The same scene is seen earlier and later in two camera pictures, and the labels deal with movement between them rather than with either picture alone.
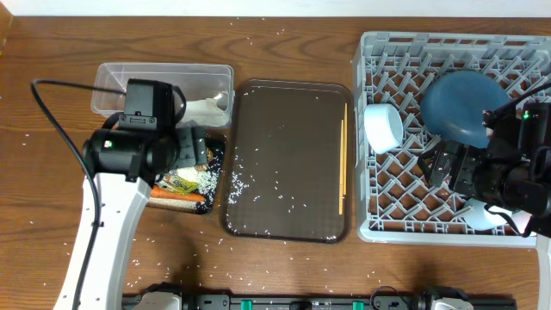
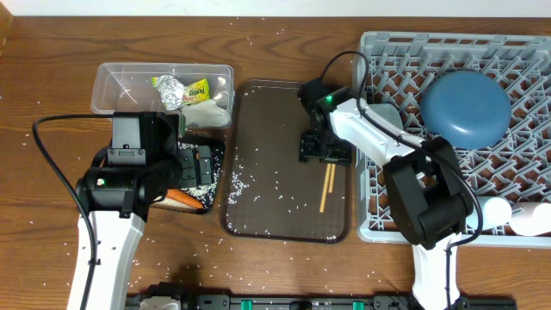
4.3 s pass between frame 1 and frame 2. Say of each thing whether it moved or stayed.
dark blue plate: stayed
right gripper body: moved
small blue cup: stayed
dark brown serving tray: stayed
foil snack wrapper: moved
